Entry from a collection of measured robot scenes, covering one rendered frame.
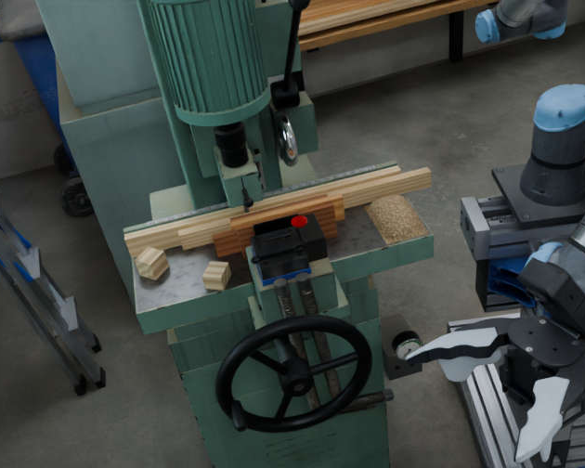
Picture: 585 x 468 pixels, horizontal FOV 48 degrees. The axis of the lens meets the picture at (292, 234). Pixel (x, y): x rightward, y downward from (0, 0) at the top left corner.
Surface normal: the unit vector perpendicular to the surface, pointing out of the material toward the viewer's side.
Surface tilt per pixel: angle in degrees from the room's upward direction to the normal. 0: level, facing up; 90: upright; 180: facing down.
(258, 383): 90
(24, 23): 22
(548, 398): 8
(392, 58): 90
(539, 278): 33
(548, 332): 8
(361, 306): 90
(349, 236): 0
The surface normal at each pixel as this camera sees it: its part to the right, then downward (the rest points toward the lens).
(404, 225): 0.01, -0.37
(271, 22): 0.24, 0.58
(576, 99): -0.25, -0.73
